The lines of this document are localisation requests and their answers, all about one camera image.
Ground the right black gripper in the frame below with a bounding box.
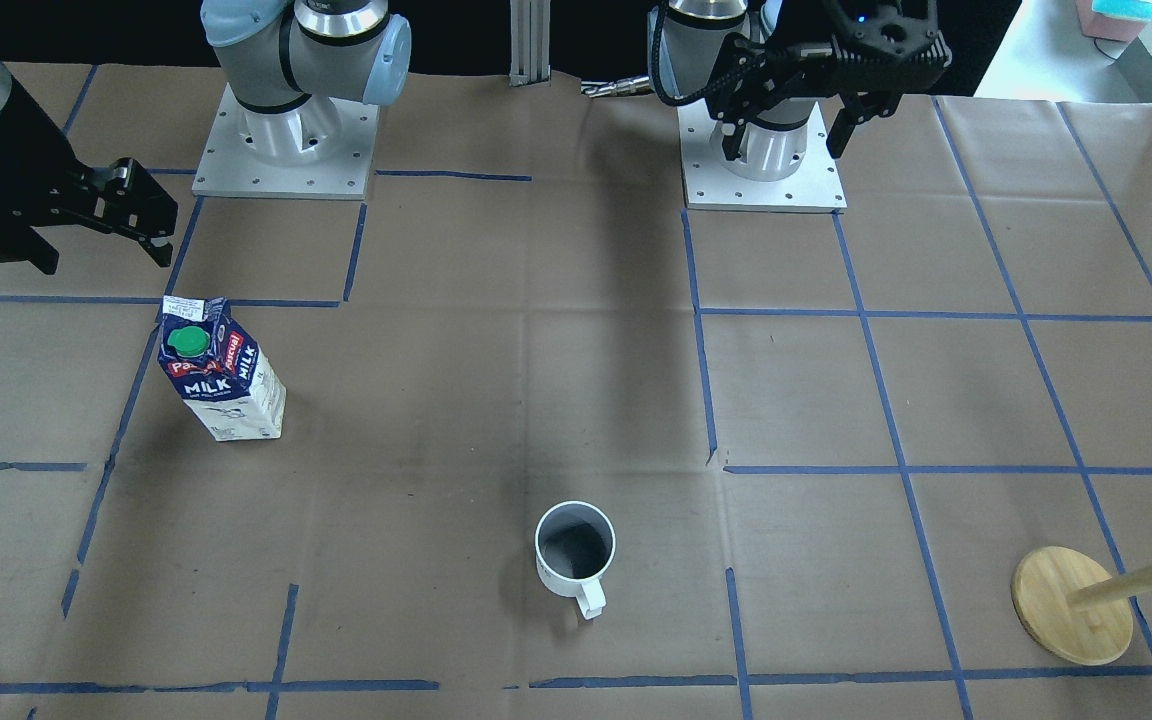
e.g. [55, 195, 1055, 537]
[0, 81, 179, 275]

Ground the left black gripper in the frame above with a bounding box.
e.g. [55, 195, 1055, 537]
[708, 1, 952, 162]

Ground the white mug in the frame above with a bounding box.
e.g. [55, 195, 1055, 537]
[532, 500, 617, 621]

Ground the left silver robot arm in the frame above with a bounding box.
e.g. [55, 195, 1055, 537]
[647, 1, 952, 181]

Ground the blue white milk carton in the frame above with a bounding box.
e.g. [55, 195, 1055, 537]
[157, 295, 287, 442]

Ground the wooden mug tree stand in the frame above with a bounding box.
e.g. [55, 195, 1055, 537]
[1010, 544, 1152, 666]

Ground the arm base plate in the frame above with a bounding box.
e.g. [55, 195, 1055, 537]
[679, 99, 847, 214]
[192, 88, 381, 200]

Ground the black braided cable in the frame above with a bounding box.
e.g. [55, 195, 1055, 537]
[651, 10, 838, 108]

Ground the aluminium frame post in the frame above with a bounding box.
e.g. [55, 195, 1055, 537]
[508, 0, 552, 88]

